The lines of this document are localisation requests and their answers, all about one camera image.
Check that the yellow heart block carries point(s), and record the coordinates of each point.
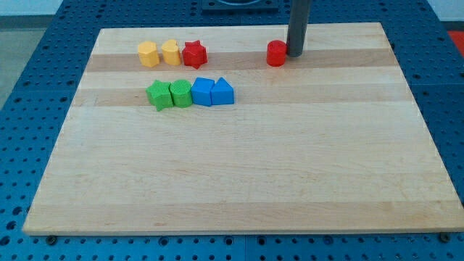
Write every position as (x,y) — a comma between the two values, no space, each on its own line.
(171,52)

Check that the blue triangle block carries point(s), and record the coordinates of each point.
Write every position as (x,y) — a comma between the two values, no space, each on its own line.
(222,93)

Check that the blue cube block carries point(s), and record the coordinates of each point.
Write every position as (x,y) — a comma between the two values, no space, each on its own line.
(201,91)

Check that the red cylinder block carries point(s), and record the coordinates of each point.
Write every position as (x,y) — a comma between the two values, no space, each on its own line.
(276,53)

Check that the light wooden board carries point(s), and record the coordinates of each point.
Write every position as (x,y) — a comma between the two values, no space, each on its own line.
(330,142)

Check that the yellow hexagon block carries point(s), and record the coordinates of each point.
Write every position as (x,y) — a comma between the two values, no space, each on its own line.
(148,54)

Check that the red star block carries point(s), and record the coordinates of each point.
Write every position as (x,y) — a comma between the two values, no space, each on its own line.
(194,54)

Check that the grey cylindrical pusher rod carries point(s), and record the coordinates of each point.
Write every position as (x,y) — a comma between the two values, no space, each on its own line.
(298,20)

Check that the green star block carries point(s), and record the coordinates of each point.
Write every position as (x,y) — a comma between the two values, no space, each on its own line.
(159,95)

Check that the green cylinder block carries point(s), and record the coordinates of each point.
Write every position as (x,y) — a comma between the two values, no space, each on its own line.
(181,93)

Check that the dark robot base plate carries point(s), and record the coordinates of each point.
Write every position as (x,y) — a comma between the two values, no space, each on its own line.
(241,6)

